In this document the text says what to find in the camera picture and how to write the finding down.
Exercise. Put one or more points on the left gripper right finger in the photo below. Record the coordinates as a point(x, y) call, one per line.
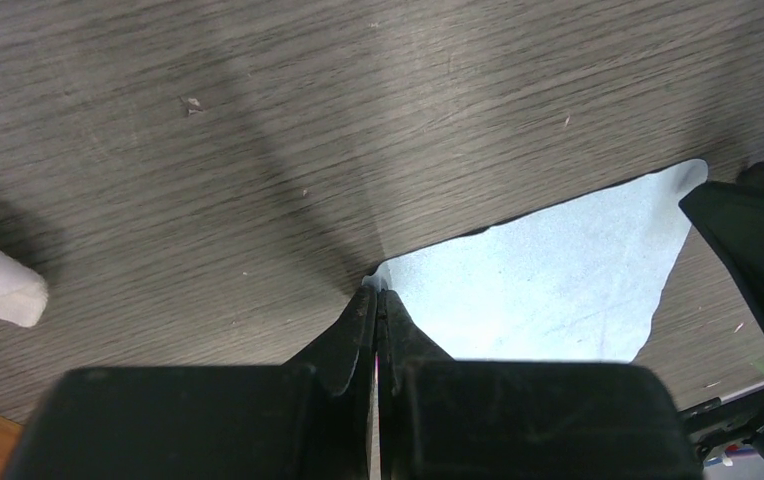
point(442, 418)

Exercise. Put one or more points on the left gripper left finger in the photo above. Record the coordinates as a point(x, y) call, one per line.
point(307, 418)

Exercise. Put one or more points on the light blue cleaning cloth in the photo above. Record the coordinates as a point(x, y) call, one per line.
point(579, 281)

